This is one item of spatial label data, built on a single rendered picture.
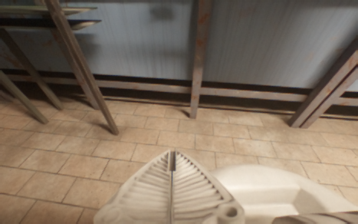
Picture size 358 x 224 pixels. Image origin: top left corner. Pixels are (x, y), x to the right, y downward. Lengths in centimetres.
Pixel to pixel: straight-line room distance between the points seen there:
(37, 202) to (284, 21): 143
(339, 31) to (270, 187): 80
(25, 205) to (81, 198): 25
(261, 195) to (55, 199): 89
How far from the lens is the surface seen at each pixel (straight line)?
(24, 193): 110
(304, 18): 92
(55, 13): 71
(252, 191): 46
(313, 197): 54
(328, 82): 110
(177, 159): 17
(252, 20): 83
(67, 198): 95
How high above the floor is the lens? 76
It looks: 43 degrees down
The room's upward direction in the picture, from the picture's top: straight up
